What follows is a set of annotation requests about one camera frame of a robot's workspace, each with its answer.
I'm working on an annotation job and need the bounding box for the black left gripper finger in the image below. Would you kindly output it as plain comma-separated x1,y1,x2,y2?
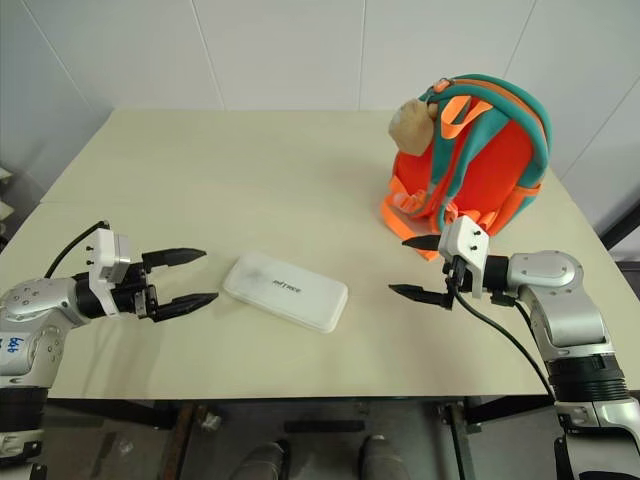
151,292,220,324
141,246,208,274

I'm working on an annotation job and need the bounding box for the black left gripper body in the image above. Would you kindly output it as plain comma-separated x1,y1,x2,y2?
110,254,161,322

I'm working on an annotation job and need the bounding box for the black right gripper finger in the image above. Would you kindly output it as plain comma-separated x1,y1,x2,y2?
400,234,441,253
387,282,454,309

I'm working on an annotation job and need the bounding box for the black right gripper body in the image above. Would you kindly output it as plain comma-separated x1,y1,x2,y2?
442,255,475,309

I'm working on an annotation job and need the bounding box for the white rectangular pouch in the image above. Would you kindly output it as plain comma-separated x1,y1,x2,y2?
221,250,350,335

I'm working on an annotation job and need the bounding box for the orange and teal backpack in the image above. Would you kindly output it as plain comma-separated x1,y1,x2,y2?
379,74,554,264

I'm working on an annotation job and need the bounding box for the beige plush toy pendant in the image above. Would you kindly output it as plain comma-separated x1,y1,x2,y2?
388,96,438,154

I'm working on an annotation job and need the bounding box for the dark rounded shape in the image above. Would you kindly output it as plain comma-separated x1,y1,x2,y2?
238,438,292,480

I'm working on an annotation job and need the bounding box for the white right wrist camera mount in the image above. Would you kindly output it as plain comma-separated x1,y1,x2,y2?
438,215,491,300

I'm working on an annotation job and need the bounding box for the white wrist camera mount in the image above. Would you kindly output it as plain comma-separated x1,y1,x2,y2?
438,215,491,300
86,227,133,319

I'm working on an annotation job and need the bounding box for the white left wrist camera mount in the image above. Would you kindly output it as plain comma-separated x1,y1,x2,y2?
86,227,133,319

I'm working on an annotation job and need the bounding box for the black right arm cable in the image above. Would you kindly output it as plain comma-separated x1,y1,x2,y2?
451,293,559,403

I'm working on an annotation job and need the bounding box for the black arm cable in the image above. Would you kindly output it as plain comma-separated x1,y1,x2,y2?
43,219,110,280
451,293,559,403

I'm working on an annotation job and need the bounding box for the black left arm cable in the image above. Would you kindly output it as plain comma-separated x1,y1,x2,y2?
43,219,110,280

